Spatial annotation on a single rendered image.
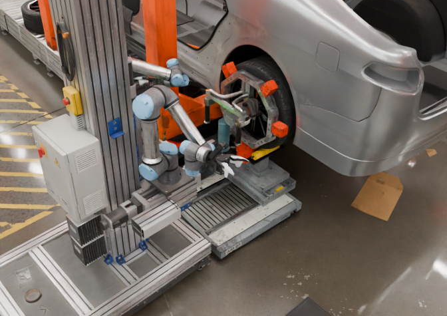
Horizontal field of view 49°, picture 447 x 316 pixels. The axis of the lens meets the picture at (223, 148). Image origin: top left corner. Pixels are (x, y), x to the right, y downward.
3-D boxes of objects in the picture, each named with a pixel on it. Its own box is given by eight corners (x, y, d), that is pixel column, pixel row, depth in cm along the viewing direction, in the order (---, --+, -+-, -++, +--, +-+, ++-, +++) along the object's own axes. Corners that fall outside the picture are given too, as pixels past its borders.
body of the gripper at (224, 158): (230, 169, 251) (210, 161, 256) (232, 155, 247) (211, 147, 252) (222, 176, 245) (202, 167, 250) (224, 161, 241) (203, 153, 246)
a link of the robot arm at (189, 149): (187, 149, 262) (187, 136, 257) (204, 156, 258) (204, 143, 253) (178, 156, 257) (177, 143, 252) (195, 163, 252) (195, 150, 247)
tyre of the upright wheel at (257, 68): (277, 36, 345) (235, 78, 401) (252, 45, 333) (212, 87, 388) (324, 119, 339) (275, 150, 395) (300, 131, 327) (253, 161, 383)
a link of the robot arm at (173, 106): (157, 82, 270) (208, 156, 278) (145, 91, 262) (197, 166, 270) (170, 74, 261) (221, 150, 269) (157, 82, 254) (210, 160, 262)
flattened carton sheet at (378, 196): (406, 183, 425) (407, 180, 423) (386, 222, 387) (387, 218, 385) (372, 171, 438) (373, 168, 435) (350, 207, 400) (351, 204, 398)
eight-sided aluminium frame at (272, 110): (274, 156, 356) (281, 90, 324) (267, 159, 353) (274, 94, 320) (225, 122, 389) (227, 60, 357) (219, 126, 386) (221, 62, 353)
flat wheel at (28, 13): (88, 15, 632) (86, -3, 618) (66, 36, 580) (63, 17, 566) (40, 10, 641) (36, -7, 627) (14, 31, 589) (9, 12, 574)
